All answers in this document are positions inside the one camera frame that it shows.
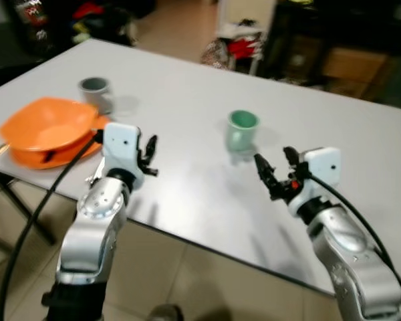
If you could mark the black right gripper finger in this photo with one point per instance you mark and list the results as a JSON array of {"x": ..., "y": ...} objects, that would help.
[
  {"x": 292, "y": 157},
  {"x": 264, "y": 168}
]

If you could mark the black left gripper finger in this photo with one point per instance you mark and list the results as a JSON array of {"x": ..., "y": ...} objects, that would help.
[
  {"x": 152, "y": 147},
  {"x": 142, "y": 142}
]

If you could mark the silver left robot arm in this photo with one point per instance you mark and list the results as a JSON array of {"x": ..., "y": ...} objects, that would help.
[{"x": 93, "y": 227}]

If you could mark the green cup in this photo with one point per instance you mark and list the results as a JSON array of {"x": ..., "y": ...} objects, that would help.
[{"x": 240, "y": 137}]

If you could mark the grey cup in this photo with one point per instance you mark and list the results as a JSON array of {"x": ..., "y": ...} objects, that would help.
[{"x": 97, "y": 97}]

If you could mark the orange plastic bowl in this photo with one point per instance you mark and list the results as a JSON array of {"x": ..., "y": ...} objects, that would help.
[{"x": 47, "y": 124}]

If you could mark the orange plastic plate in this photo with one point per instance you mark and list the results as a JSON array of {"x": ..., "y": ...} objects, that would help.
[{"x": 33, "y": 159}]

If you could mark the brown cardboard box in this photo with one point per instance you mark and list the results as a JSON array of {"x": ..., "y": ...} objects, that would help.
[{"x": 354, "y": 65}]

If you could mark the chair piled with clothes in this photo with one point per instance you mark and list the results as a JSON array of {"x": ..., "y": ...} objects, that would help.
[{"x": 240, "y": 47}]

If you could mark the dark pile of bags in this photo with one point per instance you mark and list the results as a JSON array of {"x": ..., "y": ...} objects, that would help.
[{"x": 93, "y": 23}]

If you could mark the dark shelf cabinet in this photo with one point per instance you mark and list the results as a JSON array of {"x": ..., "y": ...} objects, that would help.
[{"x": 287, "y": 27}]

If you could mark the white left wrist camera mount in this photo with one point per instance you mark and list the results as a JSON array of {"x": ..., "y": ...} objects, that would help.
[{"x": 120, "y": 144}]

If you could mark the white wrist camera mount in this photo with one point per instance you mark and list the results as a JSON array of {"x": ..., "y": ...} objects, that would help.
[
  {"x": 324, "y": 164},
  {"x": 120, "y": 144}
]

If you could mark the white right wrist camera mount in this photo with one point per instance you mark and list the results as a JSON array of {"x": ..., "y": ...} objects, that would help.
[{"x": 324, "y": 164}]

